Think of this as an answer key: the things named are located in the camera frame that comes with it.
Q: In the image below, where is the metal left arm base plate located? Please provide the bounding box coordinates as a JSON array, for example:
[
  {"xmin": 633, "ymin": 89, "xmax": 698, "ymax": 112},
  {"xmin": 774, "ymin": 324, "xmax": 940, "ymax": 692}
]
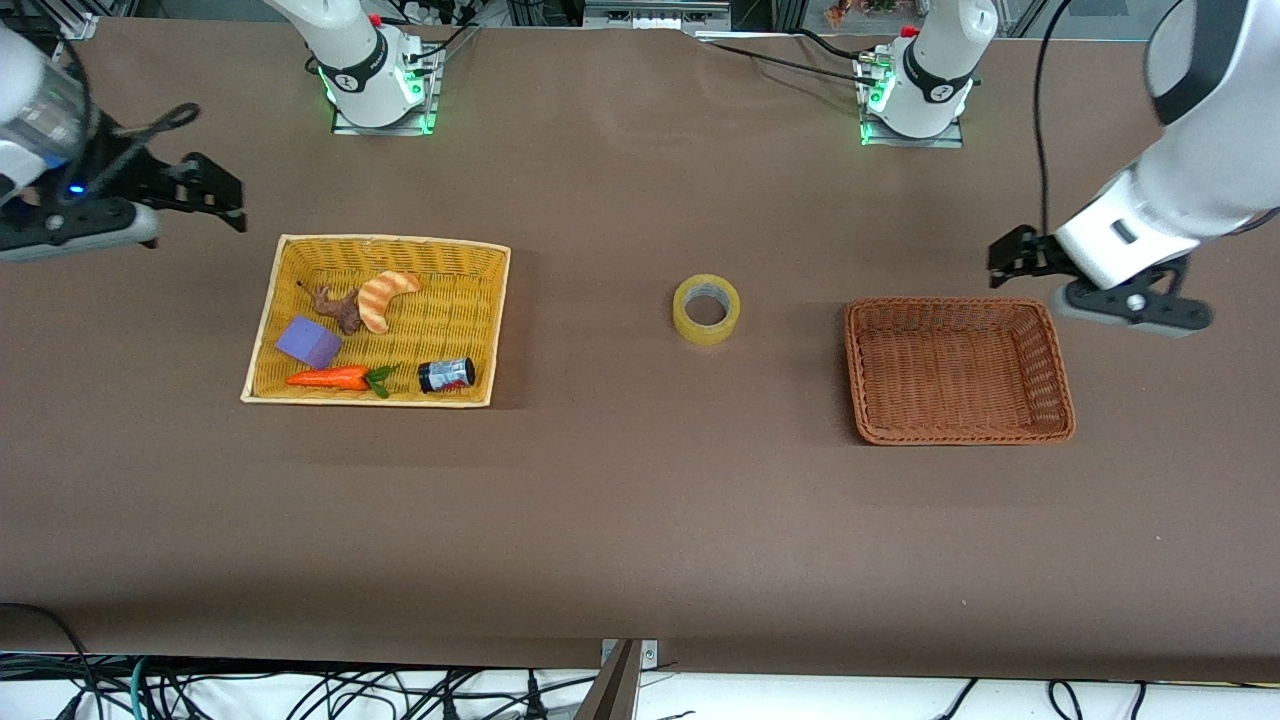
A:
[{"xmin": 858, "ymin": 50, "xmax": 967, "ymax": 149}]

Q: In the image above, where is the silver metal box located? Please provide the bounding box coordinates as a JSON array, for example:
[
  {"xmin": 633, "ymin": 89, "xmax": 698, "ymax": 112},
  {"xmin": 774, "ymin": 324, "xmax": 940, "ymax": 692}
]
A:
[{"xmin": 583, "ymin": 0, "xmax": 733, "ymax": 31}]

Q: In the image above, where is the brown woven basket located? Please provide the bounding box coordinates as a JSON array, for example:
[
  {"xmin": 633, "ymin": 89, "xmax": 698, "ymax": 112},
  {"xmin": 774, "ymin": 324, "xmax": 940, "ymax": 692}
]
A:
[{"xmin": 844, "ymin": 297, "xmax": 1077, "ymax": 447}]

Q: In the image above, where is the dark slanted metal bar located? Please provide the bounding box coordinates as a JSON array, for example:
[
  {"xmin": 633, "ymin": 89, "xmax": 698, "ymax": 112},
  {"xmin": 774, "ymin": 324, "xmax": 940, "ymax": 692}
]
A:
[{"xmin": 573, "ymin": 640, "xmax": 643, "ymax": 720}]

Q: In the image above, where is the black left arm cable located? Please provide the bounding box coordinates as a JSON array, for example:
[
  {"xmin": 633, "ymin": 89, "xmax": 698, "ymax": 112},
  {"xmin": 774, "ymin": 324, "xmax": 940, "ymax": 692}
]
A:
[{"xmin": 1032, "ymin": 0, "xmax": 1079, "ymax": 239}]

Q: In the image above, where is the long black table cable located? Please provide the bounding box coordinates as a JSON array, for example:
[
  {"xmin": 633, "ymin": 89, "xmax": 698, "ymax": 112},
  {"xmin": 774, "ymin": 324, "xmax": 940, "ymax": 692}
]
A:
[{"xmin": 698, "ymin": 38, "xmax": 881, "ymax": 89}]

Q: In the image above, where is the yellow woven basket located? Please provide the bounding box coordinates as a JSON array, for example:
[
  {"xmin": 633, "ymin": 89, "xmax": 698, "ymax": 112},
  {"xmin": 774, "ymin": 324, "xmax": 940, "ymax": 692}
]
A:
[{"xmin": 240, "ymin": 234, "xmax": 512, "ymax": 409}]

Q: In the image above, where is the black looping floor cable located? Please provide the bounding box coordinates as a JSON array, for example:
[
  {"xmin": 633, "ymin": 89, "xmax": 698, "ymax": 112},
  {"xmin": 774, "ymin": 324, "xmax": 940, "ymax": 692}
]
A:
[{"xmin": 0, "ymin": 602, "xmax": 103, "ymax": 720}]

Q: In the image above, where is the striped toy croissant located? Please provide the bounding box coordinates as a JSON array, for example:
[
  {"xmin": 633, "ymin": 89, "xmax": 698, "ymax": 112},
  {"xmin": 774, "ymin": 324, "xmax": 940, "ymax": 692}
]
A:
[{"xmin": 357, "ymin": 270, "xmax": 423, "ymax": 335}]

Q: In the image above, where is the brown toy lion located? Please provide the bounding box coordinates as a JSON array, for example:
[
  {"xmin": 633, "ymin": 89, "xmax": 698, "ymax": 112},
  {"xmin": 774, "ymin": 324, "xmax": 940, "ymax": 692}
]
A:
[{"xmin": 297, "ymin": 281, "xmax": 366, "ymax": 336}]

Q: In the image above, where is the orange background object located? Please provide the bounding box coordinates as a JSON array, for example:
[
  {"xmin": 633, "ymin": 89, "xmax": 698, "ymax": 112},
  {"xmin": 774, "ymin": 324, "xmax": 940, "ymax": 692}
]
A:
[{"xmin": 825, "ymin": 0, "xmax": 901, "ymax": 27}]

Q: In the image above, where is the small metal table bracket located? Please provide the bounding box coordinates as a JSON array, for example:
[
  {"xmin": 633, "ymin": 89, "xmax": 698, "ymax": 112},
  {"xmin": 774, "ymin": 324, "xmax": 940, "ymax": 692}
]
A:
[{"xmin": 600, "ymin": 638, "xmax": 660, "ymax": 670}]

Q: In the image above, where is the white power strip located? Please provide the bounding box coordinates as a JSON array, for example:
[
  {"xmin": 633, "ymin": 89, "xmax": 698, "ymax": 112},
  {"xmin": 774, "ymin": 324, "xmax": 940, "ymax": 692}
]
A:
[{"xmin": 400, "ymin": 0, "xmax": 473, "ymax": 27}]

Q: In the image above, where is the orange toy carrot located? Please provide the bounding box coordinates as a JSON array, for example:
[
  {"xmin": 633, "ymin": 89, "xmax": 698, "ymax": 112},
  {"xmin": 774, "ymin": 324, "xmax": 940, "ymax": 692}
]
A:
[{"xmin": 285, "ymin": 363, "xmax": 401, "ymax": 400}]

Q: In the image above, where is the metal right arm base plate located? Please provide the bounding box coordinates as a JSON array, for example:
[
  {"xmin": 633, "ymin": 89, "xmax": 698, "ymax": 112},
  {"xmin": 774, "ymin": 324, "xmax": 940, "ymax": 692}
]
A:
[{"xmin": 331, "ymin": 40, "xmax": 443, "ymax": 136}]

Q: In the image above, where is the clear yellowish tape roll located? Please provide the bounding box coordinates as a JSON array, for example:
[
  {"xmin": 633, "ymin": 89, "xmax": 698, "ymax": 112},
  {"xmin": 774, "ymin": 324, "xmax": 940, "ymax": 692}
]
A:
[{"xmin": 672, "ymin": 273, "xmax": 742, "ymax": 347}]

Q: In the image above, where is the short black table cable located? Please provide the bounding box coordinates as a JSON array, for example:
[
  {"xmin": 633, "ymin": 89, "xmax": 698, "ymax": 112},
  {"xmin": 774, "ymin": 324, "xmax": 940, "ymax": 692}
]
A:
[{"xmin": 793, "ymin": 27, "xmax": 883, "ymax": 63}]

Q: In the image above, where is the small dark can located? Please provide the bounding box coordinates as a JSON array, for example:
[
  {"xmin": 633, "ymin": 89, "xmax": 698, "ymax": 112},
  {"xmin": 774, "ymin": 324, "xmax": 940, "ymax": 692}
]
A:
[{"xmin": 417, "ymin": 357, "xmax": 477, "ymax": 394}]

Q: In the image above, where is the purple foam cube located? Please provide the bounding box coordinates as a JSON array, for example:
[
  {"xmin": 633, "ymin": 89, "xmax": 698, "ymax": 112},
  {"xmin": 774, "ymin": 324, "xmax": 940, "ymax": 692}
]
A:
[{"xmin": 275, "ymin": 315, "xmax": 343, "ymax": 370}]

